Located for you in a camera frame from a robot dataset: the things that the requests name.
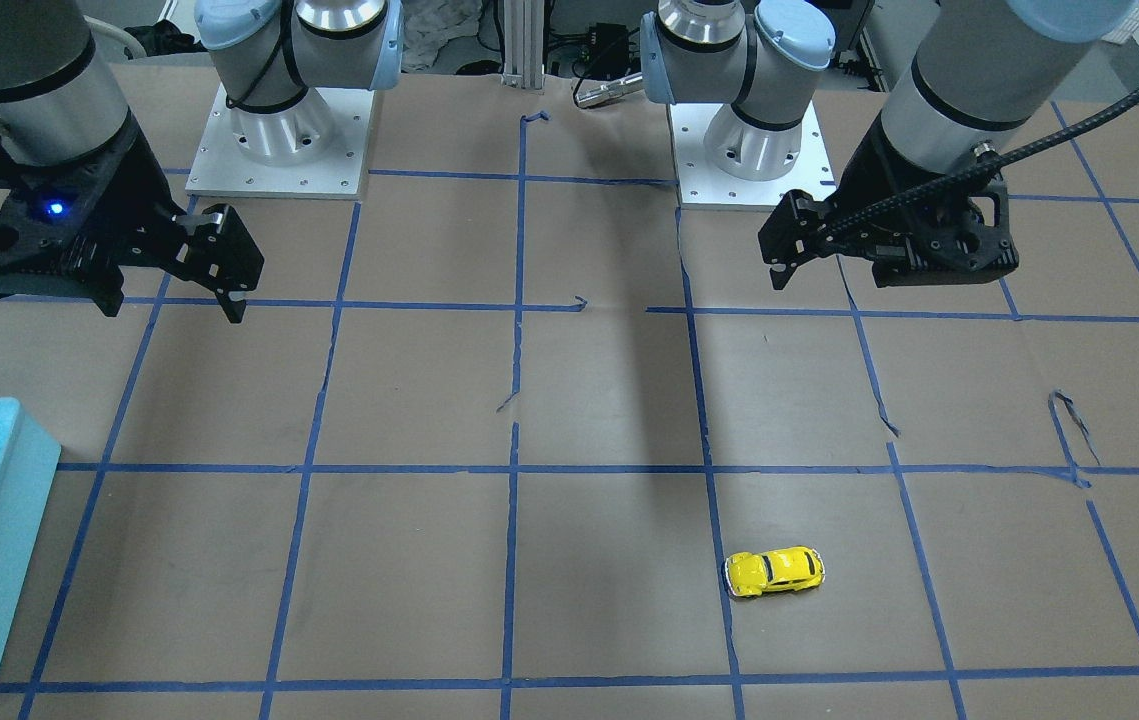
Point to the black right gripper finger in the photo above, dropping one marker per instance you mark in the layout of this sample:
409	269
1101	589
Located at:
215	250
104	285

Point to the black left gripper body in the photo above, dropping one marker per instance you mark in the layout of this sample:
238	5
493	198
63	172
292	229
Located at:
867	170

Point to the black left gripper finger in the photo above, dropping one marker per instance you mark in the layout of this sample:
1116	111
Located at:
785	248
801	213

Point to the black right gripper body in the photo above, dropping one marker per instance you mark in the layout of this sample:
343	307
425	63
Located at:
132	190

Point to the yellow toy beetle car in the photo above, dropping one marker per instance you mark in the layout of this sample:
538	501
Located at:
791	569

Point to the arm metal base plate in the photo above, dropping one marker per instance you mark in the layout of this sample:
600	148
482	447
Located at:
316	150
724	164

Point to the aluminium frame post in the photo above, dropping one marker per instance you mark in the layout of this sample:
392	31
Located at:
524	31

